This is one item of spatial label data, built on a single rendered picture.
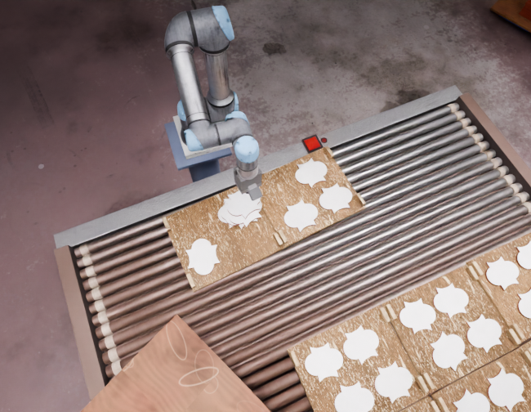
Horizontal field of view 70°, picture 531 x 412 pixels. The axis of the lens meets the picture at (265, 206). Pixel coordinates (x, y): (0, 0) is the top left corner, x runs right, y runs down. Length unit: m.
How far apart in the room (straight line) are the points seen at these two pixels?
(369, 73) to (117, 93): 2.07
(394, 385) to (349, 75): 2.51
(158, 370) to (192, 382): 0.13
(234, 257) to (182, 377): 0.49
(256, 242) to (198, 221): 0.26
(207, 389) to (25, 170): 2.29
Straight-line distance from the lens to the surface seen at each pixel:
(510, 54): 4.18
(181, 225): 1.67
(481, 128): 2.19
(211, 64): 1.56
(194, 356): 1.45
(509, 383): 1.80
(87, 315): 1.67
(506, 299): 1.86
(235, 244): 1.62
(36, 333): 2.81
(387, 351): 1.62
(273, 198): 1.69
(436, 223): 1.85
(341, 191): 1.74
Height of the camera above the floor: 2.47
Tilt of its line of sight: 67 degrees down
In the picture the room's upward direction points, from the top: 4 degrees clockwise
